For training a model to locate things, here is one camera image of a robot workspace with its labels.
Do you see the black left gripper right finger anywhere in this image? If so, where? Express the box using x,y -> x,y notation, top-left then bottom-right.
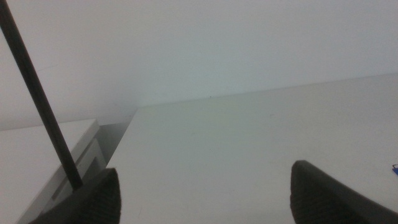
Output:
289,160 -> 398,224

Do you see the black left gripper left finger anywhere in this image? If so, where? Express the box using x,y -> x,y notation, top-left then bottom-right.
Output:
29,167 -> 122,224

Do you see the white side cabinet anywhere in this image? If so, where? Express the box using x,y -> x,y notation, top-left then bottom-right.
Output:
0,118 -> 108,224

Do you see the thin black cable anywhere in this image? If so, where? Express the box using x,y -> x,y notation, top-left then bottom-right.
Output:
0,0 -> 84,191

